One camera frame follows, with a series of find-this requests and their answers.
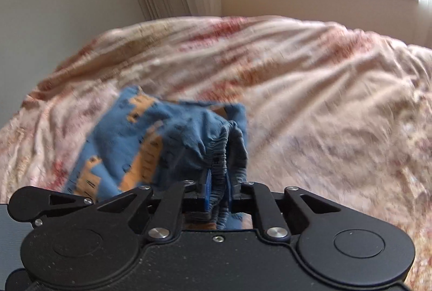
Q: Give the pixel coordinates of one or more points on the pink floral blanket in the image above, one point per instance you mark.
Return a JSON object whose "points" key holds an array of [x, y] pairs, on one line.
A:
{"points": [[320, 91]]}

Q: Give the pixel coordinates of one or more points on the blue printed pants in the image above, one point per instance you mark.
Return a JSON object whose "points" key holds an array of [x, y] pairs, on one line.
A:
{"points": [[168, 145]]}

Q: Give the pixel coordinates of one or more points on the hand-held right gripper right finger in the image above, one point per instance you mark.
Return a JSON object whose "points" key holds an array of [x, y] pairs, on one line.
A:
{"points": [[234, 199]]}

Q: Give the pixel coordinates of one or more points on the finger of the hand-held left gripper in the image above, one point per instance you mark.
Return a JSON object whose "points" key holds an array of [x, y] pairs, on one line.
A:
{"points": [[50, 206]]}

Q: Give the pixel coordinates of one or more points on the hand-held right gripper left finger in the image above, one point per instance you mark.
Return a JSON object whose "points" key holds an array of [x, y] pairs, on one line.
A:
{"points": [[206, 191]]}

